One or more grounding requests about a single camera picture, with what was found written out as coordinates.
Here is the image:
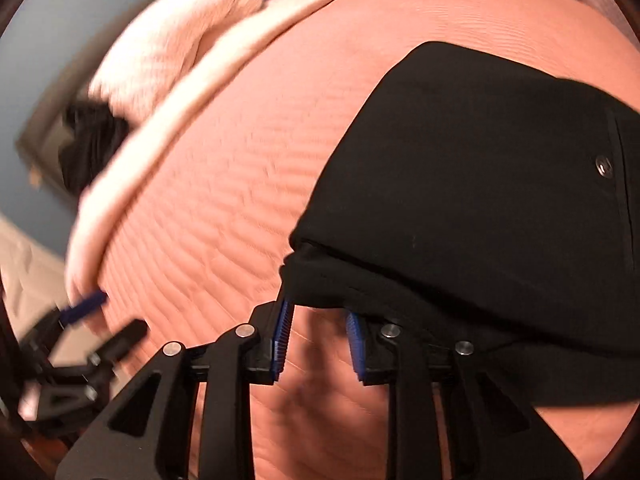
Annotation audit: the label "floral pink pillow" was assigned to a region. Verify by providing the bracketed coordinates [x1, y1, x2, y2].
[89, 0, 266, 126]

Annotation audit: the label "light pink blanket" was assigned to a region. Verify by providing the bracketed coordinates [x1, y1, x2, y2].
[65, 0, 373, 306]

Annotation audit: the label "orange quilted bedspread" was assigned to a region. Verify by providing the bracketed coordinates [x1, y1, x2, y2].
[95, 0, 640, 480]

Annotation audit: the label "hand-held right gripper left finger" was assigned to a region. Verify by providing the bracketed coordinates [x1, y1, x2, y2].
[54, 290, 297, 480]

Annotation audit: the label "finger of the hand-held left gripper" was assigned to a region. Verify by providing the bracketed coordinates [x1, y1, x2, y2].
[20, 319, 150, 436]
[17, 290, 110, 366]

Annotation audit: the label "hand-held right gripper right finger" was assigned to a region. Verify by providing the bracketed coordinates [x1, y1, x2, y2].
[346, 310, 586, 480]

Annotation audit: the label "grey headboard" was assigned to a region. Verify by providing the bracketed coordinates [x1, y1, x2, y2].
[15, 75, 81, 206]

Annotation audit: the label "black pants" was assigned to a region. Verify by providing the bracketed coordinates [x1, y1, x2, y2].
[279, 41, 640, 408]

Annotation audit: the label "black cloth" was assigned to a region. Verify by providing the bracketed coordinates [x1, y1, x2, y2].
[57, 100, 132, 196]

